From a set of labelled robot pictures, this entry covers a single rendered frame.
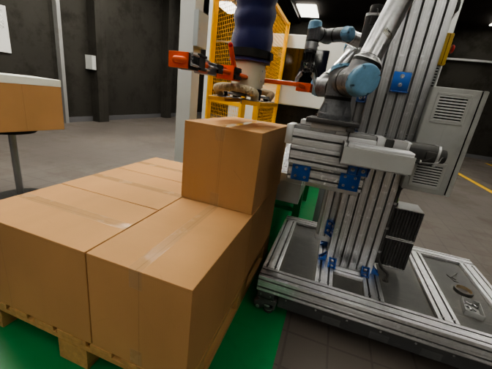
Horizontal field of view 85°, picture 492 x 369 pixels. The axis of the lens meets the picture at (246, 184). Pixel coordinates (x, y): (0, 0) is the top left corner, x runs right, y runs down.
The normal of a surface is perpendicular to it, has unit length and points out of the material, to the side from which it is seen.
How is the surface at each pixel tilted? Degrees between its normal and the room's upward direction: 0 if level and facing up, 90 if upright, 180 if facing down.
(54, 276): 90
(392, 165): 90
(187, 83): 90
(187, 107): 90
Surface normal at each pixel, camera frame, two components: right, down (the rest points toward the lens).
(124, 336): -0.32, 0.26
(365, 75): 0.07, 0.44
